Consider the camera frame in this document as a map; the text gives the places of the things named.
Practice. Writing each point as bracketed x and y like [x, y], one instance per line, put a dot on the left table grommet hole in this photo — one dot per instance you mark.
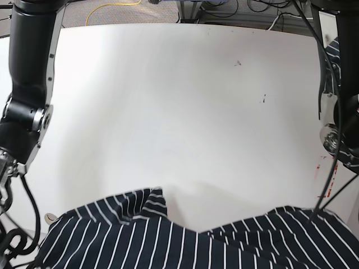
[50, 218]

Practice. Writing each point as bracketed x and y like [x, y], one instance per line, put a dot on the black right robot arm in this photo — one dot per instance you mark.
[34, 33]

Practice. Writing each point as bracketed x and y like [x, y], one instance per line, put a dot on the navy white striped T-shirt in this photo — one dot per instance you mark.
[132, 230]

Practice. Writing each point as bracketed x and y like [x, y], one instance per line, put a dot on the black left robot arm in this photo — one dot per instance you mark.
[336, 24]

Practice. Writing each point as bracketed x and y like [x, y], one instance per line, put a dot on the red tape rectangle marking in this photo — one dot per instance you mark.
[321, 175]

